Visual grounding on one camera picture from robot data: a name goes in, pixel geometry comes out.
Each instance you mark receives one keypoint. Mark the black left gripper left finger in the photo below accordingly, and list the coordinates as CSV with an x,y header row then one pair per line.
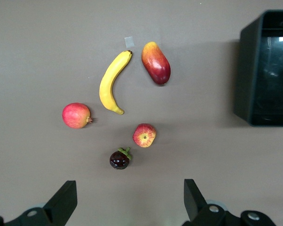
x,y
59,202

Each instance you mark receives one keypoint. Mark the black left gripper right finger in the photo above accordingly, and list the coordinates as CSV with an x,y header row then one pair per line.
x,y
195,204

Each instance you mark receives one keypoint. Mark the red yellow apple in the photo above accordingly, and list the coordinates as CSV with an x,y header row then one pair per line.
x,y
143,136

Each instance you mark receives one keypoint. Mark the yellow banana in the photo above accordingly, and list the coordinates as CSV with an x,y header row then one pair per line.
x,y
107,90

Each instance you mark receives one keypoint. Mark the black plastic box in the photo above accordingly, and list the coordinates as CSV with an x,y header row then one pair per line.
x,y
247,70

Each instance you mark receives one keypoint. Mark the red apple on table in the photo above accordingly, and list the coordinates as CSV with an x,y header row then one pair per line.
x,y
75,115

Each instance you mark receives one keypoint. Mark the dark purple mangosteen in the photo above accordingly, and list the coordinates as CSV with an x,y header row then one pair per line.
x,y
118,161

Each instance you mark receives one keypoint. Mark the red yellow mango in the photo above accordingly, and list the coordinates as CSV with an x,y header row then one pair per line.
x,y
155,66

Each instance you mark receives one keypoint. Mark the small grey tape piece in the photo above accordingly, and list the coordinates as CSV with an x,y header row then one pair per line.
x,y
129,42

